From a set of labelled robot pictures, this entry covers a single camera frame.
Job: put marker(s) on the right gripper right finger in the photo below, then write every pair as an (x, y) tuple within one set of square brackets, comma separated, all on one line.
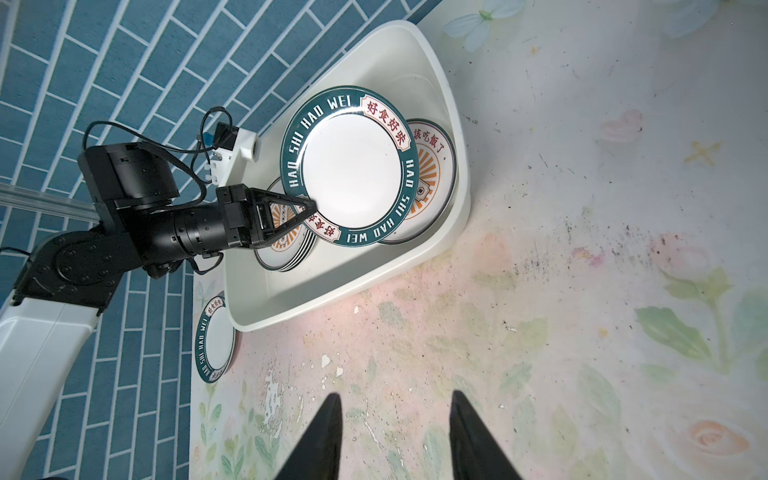
[(475, 454)]

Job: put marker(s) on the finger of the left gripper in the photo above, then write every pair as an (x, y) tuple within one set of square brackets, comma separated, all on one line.
[(284, 227), (267, 198)]

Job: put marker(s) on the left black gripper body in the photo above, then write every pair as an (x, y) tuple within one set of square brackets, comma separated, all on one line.
[(239, 218)]

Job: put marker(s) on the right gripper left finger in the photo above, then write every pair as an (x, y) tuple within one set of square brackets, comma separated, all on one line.
[(317, 454)]

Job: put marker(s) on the orange sunburst plate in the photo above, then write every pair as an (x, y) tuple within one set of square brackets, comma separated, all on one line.
[(437, 176), (291, 249)]

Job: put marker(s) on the green rim text plate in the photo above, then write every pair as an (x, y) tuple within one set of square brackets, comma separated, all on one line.
[(214, 341), (352, 152)]

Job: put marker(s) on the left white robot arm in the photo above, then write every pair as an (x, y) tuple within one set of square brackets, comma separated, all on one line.
[(68, 281)]

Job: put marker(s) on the white plastic bin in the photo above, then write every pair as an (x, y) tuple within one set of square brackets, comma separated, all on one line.
[(397, 61)]

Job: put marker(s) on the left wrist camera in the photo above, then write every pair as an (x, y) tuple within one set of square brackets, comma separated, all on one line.
[(236, 148)]

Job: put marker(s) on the left aluminium corner post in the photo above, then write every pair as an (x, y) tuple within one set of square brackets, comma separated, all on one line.
[(18, 197)]

